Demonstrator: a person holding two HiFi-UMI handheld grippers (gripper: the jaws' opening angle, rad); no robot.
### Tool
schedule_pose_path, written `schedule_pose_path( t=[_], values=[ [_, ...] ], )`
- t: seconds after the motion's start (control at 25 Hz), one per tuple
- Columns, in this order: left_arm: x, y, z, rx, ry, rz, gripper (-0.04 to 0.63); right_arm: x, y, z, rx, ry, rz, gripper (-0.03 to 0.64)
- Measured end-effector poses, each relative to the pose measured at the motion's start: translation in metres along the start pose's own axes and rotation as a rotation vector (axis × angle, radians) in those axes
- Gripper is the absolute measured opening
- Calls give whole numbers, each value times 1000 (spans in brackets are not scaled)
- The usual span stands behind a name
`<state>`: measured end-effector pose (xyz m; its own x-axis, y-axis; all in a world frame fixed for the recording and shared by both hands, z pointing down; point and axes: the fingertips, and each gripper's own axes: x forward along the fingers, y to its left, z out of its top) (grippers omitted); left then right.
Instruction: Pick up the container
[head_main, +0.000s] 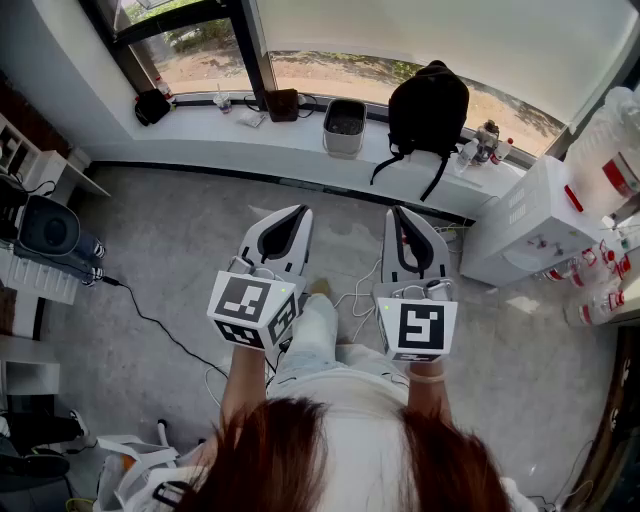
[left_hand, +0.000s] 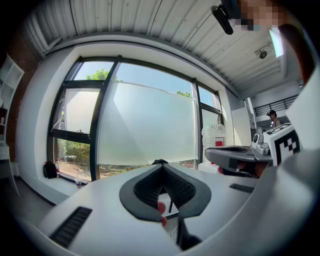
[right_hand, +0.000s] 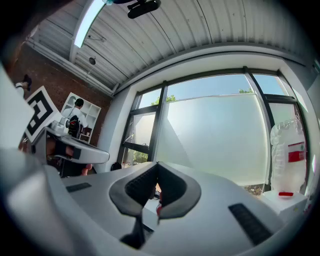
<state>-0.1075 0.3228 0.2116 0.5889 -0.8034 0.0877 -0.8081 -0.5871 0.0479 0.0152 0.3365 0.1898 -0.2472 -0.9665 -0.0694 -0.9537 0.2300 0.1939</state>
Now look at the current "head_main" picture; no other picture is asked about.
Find small black bag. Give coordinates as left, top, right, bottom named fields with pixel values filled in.
left=133, top=88, right=174, bottom=128

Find large clear water jug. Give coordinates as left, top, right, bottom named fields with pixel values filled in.
left=564, top=85, right=640, bottom=226

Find black power cable with adapter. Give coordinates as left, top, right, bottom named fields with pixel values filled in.
left=102, top=276, right=231, bottom=381

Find white low cabinet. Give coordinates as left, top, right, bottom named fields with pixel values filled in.
left=0, top=333, right=62, bottom=399

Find clear plastic packet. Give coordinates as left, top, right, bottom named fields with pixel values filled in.
left=236, top=108, right=268, bottom=129

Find white slotted rack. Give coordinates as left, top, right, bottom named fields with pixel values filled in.
left=0, top=249, right=79, bottom=306

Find person's light trousers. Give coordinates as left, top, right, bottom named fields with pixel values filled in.
left=267, top=294, right=411, bottom=401

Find dark drinking bottle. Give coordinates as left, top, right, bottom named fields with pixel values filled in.
left=472, top=119, right=501, bottom=166

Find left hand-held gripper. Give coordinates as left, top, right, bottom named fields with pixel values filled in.
left=206, top=203, right=315, bottom=352

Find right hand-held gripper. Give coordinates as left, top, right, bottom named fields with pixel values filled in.
left=373, top=204, right=459, bottom=364

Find brown pouch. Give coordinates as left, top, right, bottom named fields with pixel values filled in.
left=263, top=88, right=300, bottom=124

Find white water dispenser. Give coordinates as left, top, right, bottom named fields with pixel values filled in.
left=459, top=154, right=599, bottom=289

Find person's left forearm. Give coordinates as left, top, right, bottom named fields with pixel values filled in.
left=219, top=344, right=274, bottom=431

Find black window frame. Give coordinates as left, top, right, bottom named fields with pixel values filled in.
left=79, top=0, right=279, bottom=109

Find brown wooden cabinet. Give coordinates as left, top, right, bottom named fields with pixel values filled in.
left=564, top=324, right=640, bottom=512

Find pack of red label bottles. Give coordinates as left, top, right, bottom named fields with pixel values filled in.
left=534, top=239, right=634, bottom=326

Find black backpack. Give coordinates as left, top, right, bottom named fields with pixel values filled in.
left=369, top=59, right=471, bottom=203

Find white charger with black cable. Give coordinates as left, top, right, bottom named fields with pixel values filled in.
left=243, top=92, right=319, bottom=120

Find grey black round device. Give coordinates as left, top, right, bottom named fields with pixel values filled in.
left=17, top=194, right=81, bottom=257

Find red label water bottle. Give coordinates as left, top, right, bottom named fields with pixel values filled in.
left=489, top=137, right=515, bottom=166

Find person's right forearm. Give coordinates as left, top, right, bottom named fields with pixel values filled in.
left=404, top=359, right=454, bottom=426

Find white roller blind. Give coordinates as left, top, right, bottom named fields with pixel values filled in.
left=254, top=0, right=640, bottom=126

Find white shelf unit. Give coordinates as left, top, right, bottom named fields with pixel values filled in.
left=0, top=112, right=111, bottom=211

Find plastic cup with straw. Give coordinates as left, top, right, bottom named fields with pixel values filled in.
left=212, top=82, right=234, bottom=115

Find white power strip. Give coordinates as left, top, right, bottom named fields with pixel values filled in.
left=430, top=222, right=474, bottom=257

